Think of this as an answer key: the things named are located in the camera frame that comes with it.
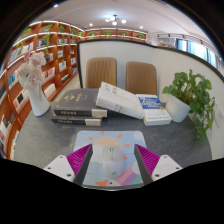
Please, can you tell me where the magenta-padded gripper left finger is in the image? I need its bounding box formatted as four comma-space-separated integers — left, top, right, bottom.
43, 144, 94, 187

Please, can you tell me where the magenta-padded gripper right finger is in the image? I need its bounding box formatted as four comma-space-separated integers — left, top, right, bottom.
134, 144, 184, 185

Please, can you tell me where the sun and cloud mouse pad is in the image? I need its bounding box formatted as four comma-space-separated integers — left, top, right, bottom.
73, 129, 148, 188

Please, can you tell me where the dark grey hardcover book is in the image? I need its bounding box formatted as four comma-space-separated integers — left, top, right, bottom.
50, 112, 103, 127
53, 88, 108, 118

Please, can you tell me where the blue and white book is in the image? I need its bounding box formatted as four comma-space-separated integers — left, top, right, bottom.
135, 93, 173, 127

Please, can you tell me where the green plant in white pot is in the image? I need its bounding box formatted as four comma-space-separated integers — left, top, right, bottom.
162, 69, 216, 140

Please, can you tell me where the white vase with pink flowers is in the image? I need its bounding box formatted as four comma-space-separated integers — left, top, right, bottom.
16, 50, 51, 118

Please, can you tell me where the thick white book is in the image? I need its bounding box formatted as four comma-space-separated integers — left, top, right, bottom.
95, 81, 146, 120

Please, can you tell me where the orange wooden shelf unit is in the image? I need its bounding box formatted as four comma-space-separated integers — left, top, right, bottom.
0, 20, 148, 160

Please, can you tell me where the ceiling lamp with bulbs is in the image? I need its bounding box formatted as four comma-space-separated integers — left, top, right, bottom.
104, 14, 128, 27

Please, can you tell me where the white wall socket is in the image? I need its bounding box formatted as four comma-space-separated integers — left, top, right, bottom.
214, 105, 224, 128

